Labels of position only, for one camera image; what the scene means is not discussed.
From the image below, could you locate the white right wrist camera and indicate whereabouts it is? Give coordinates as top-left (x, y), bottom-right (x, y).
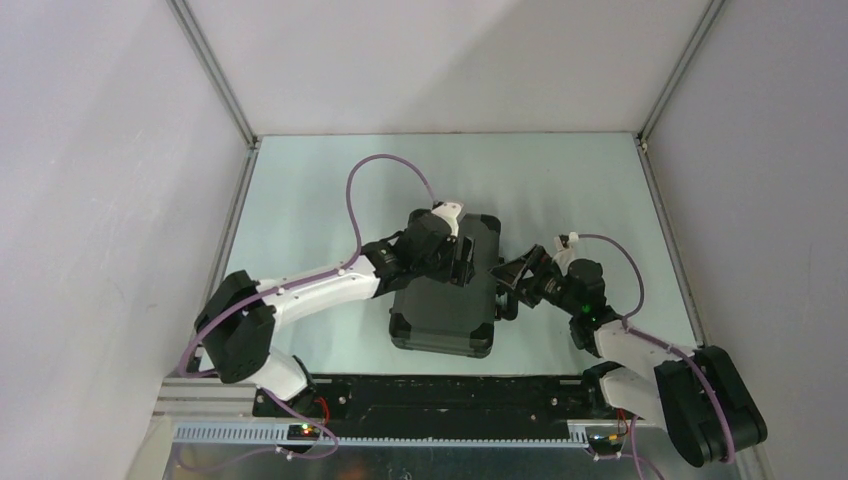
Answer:
top-left (552, 232), bottom-right (580, 274)

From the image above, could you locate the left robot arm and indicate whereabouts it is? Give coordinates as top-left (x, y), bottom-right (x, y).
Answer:
top-left (195, 202), bottom-right (474, 402)

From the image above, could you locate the black poker set case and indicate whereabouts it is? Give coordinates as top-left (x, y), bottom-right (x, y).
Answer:
top-left (388, 214), bottom-right (518, 358)

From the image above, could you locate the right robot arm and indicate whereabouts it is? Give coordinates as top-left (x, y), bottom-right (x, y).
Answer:
top-left (489, 245), bottom-right (769, 467)

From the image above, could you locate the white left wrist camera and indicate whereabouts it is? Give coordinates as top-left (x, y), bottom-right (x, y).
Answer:
top-left (431, 201), bottom-right (465, 238)

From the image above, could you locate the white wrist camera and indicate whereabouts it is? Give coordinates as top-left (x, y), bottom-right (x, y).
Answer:
top-left (552, 232), bottom-right (580, 274)
top-left (431, 201), bottom-right (465, 238)

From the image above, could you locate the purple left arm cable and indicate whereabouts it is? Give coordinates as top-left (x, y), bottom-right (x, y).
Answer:
top-left (173, 154), bottom-right (440, 465)

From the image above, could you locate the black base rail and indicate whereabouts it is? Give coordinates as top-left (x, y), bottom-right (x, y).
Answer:
top-left (254, 370), bottom-right (637, 442)

